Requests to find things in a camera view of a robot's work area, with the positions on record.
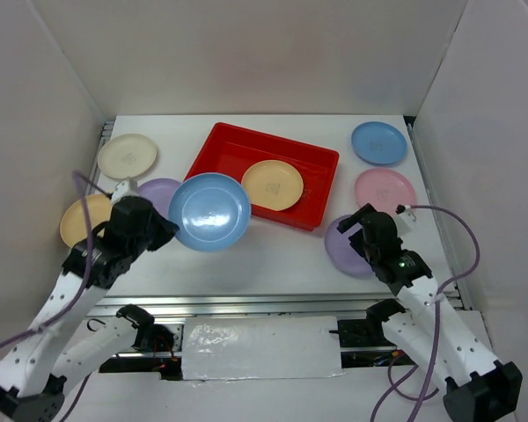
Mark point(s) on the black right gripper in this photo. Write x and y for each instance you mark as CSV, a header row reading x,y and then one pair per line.
x,y
355,218

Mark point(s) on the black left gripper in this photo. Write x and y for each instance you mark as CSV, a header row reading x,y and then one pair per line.
x,y
168,231

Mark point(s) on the purple plate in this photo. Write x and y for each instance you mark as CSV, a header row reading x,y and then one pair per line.
x,y
342,255
159,191

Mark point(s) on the pink plate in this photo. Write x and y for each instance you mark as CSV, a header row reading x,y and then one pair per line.
x,y
384,189

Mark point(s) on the cream white plate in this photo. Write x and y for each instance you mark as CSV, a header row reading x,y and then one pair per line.
x,y
127,156

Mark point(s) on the yellow plate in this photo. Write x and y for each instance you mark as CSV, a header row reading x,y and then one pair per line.
x,y
273,184
72,226

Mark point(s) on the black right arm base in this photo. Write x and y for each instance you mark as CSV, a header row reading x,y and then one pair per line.
x,y
363,345

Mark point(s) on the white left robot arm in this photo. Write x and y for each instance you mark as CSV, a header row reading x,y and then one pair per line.
x,y
40,370

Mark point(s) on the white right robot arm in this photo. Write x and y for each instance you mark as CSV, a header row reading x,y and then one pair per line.
x,y
421,322

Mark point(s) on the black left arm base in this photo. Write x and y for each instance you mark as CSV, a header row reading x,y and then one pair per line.
x,y
162,356

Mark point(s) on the white cover sheet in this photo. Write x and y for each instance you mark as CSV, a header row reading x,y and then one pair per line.
x,y
253,348

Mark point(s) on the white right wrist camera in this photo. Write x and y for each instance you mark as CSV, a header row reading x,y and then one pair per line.
x,y
405,219

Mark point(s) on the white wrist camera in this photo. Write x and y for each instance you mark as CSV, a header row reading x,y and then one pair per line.
x,y
405,219
125,188

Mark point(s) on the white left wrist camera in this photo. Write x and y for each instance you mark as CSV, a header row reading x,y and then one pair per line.
x,y
125,188

